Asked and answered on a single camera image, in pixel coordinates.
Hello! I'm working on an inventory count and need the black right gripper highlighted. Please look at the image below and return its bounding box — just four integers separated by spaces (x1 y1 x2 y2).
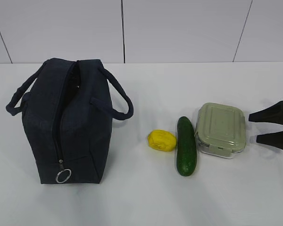
249 102 283 150

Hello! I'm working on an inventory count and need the glass container green lid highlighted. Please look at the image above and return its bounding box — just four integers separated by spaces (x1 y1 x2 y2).
195 103 246 159

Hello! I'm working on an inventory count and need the green cucumber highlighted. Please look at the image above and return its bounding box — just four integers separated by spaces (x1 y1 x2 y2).
176 116 197 177

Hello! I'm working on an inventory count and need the yellow lemon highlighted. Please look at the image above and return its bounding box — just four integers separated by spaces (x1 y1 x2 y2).
147 129 177 152

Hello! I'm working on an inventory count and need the navy blue lunch bag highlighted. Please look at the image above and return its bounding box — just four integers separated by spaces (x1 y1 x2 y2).
6 58 133 184

